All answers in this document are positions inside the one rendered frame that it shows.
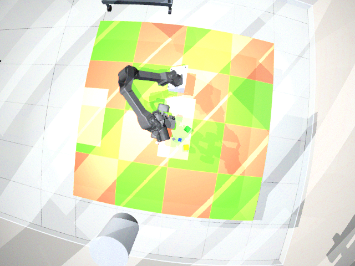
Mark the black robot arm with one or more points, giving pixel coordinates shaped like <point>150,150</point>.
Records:
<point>153,122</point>

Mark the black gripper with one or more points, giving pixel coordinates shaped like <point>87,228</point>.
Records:
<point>163,108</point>

